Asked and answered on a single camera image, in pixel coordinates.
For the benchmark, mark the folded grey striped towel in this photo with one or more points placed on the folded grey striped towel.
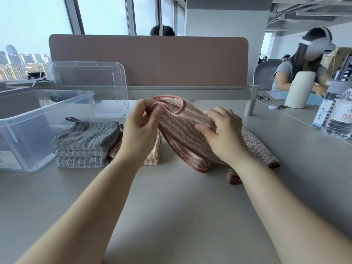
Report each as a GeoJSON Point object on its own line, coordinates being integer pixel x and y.
{"type": "Point", "coordinates": [82, 153]}
{"type": "Point", "coordinates": [82, 161]}
{"type": "Point", "coordinates": [85, 136]}

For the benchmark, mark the water bottle with blue label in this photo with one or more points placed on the water bottle with blue label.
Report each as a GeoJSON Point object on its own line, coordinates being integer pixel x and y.
{"type": "Point", "coordinates": [327, 107]}

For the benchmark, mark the clear plastic storage bin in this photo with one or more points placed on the clear plastic storage bin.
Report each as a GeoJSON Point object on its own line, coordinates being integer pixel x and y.
{"type": "Point", "coordinates": [33, 126]}

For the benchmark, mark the brown cardboard box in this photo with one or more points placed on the brown cardboard box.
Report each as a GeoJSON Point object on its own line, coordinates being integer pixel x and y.
{"type": "Point", "coordinates": [337, 61]}

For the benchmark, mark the person's right thumb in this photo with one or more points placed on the person's right thumb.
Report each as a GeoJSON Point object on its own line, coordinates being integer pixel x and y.
{"type": "Point", "coordinates": [205, 131]}

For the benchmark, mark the black eyeglasses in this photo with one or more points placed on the black eyeglasses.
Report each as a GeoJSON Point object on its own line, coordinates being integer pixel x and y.
{"type": "Point", "coordinates": [263, 97]}

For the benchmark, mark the grey office chair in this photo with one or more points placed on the grey office chair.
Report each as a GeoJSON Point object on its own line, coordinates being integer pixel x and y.
{"type": "Point", "coordinates": [265, 75]}

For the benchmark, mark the folded beige pink towel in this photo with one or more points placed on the folded beige pink towel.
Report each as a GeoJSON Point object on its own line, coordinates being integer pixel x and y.
{"type": "Point", "coordinates": [154, 153]}

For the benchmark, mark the pink desk divider panel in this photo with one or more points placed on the pink desk divider panel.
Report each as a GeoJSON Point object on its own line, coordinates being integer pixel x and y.
{"type": "Point", "coordinates": [148, 60]}

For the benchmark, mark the person's right hand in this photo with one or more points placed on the person's right hand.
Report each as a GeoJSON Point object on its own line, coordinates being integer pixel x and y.
{"type": "Point", "coordinates": [228, 137]}

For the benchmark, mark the person's right forearm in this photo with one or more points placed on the person's right forearm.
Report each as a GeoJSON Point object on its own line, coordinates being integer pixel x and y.
{"type": "Point", "coordinates": [288, 217]}

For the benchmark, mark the clear plastic water bottle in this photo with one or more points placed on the clear plastic water bottle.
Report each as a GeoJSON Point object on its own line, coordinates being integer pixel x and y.
{"type": "Point", "coordinates": [339, 118]}

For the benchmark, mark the small white round object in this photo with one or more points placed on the small white round object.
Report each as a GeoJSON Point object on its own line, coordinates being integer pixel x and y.
{"type": "Point", "coordinates": [273, 107]}

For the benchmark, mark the white head-worn headset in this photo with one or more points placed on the white head-worn headset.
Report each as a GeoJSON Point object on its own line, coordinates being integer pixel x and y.
{"type": "Point", "coordinates": [316, 42]}

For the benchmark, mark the grey metal divider rail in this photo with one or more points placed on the grey metal divider rail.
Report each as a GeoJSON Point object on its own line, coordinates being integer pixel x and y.
{"type": "Point", "coordinates": [198, 93]}

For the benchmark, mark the person's left hand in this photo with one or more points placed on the person's left hand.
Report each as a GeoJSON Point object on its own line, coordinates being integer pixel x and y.
{"type": "Point", "coordinates": [134, 134]}

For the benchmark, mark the person's left forearm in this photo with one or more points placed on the person's left forearm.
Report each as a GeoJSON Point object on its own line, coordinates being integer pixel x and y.
{"type": "Point", "coordinates": [82, 217]}

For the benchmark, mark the clear plastic bin lid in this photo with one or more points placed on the clear plastic bin lid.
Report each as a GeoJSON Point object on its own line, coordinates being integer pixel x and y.
{"type": "Point", "coordinates": [90, 87]}

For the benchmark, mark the white cylindrical container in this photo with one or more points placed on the white cylindrical container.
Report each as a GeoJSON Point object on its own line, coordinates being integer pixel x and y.
{"type": "Point", "coordinates": [299, 90]}

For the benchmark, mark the person's left thumb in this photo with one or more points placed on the person's left thumb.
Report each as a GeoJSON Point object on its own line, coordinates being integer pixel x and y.
{"type": "Point", "coordinates": [156, 118]}

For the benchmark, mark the pink striped towel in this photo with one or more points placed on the pink striped towel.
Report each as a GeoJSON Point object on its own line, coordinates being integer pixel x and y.
{"type": "Point", "coordinates": [258, 151]}
{"type": "Point", "coordinates": [181, 129]}

